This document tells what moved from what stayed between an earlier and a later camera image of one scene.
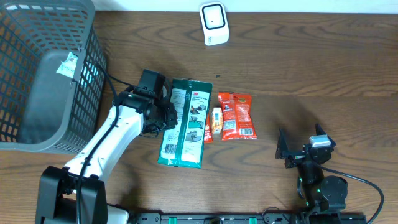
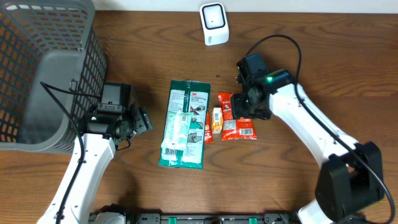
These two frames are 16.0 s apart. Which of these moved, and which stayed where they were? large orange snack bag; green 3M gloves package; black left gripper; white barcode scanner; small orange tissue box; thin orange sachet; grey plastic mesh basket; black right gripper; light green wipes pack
Moved: black right gripper; black left gripper; light green wipes pack
Stayed: grey plastic mesh basket; green 3M gloves package; small orange tissue box; large orange snack bag; white barcode scanner; thin orange sachet
